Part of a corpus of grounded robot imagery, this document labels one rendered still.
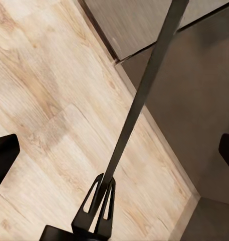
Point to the dishwasher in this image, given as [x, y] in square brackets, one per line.
[131, 25]

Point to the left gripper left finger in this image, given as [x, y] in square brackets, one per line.
[9, 150]

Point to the poster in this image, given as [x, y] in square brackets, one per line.
[173, 18]

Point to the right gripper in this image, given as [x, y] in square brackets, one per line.
[103, 229]

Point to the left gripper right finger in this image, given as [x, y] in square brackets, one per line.
[224, 147]

